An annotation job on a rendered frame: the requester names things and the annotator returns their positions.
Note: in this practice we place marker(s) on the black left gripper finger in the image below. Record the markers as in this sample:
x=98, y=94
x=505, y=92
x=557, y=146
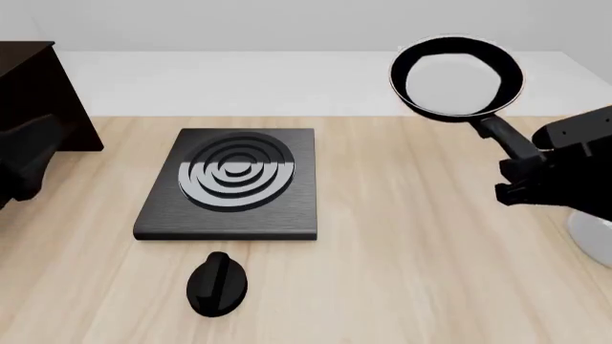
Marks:
x=33, y=157

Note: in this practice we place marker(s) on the round black stove knob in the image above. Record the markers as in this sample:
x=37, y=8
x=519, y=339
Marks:
x=217, y=286

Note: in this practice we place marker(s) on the flat black stove plate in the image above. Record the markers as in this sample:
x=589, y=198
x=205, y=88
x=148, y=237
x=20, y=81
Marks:
x=287, y=215

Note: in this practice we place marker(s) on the dark wooden cabinet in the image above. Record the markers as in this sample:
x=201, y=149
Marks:
x=33, y=79

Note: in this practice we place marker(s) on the black frying pan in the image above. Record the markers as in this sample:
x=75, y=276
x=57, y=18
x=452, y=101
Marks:
x=512, y=86

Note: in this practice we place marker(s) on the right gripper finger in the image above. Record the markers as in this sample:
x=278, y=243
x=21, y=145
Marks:
x=516, y=195
x=521, y=172

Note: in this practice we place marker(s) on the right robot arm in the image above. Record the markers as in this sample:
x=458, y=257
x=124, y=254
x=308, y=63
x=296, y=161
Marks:
x=583, y=129

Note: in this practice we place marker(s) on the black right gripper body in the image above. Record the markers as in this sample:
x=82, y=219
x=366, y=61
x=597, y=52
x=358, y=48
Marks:
x=583, y=186

